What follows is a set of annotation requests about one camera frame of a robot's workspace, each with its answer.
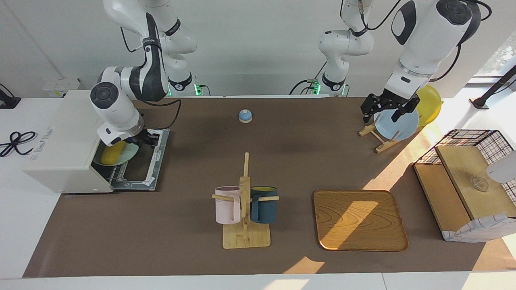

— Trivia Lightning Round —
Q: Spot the wire basket wooden shelf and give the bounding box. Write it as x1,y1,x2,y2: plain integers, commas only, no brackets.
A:
413,129,516,243

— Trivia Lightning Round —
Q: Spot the yellow corn cob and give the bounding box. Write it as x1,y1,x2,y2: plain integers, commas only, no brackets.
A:
100,140,127,166

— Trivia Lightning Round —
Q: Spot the wooden mug tree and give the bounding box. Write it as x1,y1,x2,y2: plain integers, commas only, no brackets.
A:
212,152,280,249

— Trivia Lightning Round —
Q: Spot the white blurry object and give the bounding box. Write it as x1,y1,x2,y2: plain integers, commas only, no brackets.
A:
486,151,516,184

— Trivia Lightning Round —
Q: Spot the oven door with glass window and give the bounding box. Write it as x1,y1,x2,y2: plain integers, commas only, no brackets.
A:
111,128,170,191

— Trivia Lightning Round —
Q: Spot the light blue plate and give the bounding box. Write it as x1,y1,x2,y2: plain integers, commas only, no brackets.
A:
374,108,420,141

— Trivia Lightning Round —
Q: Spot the wooden step shelf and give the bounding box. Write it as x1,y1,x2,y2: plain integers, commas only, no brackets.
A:
414,145,516,232

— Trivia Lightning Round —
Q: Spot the pink mug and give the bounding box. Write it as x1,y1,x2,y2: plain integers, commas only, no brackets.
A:
214,186,242,225

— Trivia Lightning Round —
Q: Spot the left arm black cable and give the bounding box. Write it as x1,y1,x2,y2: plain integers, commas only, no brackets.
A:
341,0,493,82

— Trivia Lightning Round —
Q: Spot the coiled black cable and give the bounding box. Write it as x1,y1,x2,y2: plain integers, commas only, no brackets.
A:
0,131,37,157

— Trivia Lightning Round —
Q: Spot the oven wire rack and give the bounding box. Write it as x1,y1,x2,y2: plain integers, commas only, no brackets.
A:
95,161,125,184

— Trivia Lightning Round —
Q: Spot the brown table mat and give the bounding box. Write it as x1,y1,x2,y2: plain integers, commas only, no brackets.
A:
23,97,516,278

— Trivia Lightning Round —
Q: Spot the white toaster oven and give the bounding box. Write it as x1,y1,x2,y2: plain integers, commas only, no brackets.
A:
23,89,115,195

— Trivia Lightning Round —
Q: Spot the pale green plate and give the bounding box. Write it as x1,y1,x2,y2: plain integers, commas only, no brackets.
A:
92,142,140,167

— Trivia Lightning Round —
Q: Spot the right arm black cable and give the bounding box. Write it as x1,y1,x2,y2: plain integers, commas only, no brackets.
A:
120,26,182,130

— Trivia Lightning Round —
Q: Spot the wooden serving tray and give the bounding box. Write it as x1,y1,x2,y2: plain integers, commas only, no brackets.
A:
313,190,409,252

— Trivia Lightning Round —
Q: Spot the white power box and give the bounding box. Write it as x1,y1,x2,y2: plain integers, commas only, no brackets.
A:
42,78,81,98

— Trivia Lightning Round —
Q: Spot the black clamp mount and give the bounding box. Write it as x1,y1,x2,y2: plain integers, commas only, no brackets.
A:
0,84,21,109

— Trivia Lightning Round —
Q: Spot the black angled stand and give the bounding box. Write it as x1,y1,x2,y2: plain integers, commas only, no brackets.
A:
469,64,516,109

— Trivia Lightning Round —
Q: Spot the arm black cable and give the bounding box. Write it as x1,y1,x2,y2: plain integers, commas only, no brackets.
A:
120,26,182,130
341,0,493,82

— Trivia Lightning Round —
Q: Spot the wooden plate rack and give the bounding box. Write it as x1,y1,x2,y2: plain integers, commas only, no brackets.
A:
358,123,404,153

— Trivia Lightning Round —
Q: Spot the yellow plate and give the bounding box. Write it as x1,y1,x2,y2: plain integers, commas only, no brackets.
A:
415,85,443,127

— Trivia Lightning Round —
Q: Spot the dark teal mug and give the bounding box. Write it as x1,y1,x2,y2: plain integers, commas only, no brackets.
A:
250,186,278,224

